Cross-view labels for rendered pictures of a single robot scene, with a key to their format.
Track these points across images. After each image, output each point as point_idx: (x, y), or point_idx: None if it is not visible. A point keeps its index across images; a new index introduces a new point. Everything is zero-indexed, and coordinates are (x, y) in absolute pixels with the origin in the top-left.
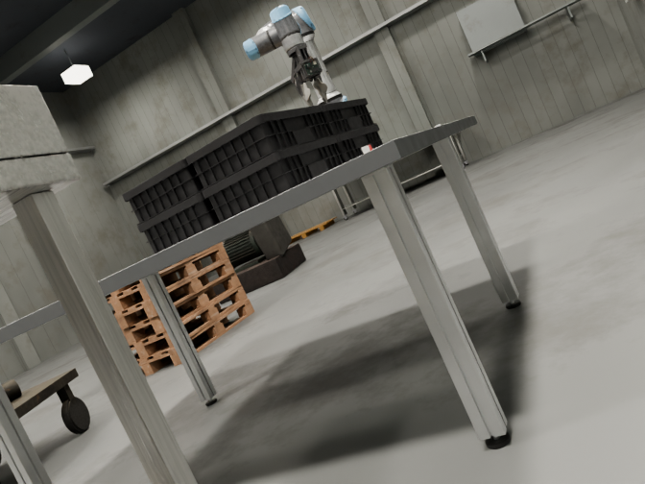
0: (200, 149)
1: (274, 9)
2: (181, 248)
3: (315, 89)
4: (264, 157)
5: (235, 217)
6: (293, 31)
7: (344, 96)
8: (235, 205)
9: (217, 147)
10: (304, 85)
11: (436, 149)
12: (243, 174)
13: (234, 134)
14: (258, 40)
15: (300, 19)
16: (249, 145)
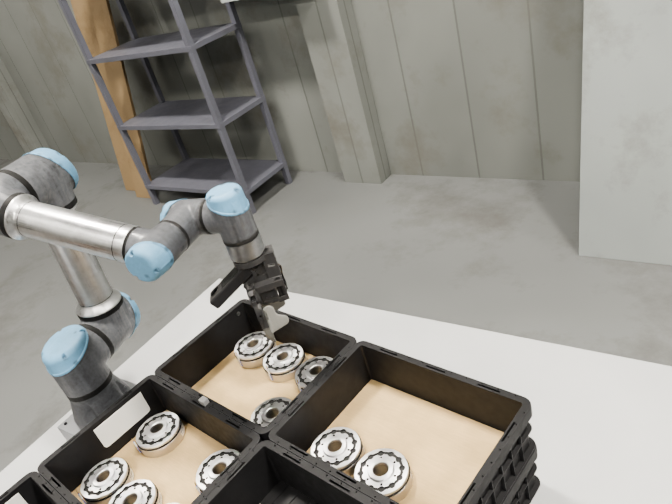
0: (470, 501)
1: (232, 192)
2: None
3: (85, 293)
4: (530, 458)
5: None
6: (257, 227)
7: (122, 293)
8: None
9: (490, 481)
10: (271, 311)
11: None
12: (509, 499)
13: (510, 446)
14: (173, 245)
15: (68, 175)
16: (517, 451)
